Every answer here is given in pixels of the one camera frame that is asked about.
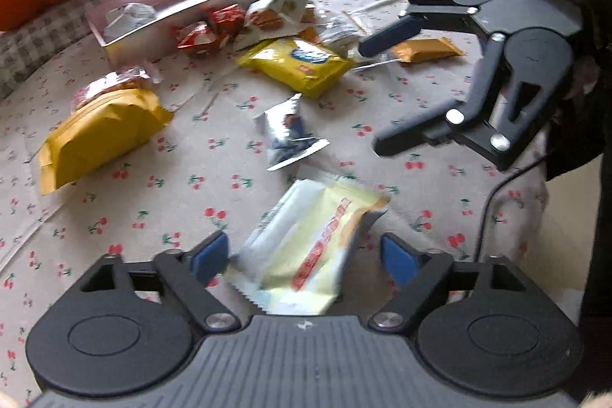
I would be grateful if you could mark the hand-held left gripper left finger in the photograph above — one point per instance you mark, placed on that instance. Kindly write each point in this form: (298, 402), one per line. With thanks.
(210, 254)

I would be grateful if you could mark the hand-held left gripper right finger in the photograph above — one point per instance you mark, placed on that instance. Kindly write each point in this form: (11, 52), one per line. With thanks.
(397, 259)

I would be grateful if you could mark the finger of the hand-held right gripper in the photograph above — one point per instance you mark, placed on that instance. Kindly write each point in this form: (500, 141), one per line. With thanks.
(411, 133)
(387, 37)

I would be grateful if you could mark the orange snack packet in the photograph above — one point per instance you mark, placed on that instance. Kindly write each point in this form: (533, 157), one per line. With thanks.
(425, 49)

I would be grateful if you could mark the white and pale yellow packet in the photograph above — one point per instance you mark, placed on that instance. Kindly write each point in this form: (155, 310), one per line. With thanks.
(306, 250)

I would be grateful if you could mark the large yellow snack packet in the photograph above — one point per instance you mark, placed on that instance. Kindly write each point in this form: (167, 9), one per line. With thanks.
(95, 135)

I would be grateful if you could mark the white cardboard box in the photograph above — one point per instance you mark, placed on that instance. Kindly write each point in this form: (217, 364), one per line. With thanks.
(191, 9)

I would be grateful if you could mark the person's right hand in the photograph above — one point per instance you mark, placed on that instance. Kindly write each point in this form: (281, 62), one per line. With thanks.
(582, 76)

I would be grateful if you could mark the clear plastic wrapper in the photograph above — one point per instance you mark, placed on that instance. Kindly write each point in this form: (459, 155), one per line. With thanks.
(334, 33)

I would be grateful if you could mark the cherry print bedsheet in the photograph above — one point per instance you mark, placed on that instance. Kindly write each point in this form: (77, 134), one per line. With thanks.
(191, 197)

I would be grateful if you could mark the white nut snack packet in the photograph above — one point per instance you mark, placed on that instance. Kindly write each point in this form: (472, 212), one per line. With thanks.
(272, 13)

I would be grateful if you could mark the blue and silver snack packet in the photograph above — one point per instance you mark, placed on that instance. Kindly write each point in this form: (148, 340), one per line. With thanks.
(289, 133)

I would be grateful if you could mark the red snack packet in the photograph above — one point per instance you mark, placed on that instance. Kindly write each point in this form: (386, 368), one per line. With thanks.
(228, 18)
(196, 39)

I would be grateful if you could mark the grey checked cushion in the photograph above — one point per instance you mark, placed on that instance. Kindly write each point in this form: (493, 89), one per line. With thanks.
(48, 40)

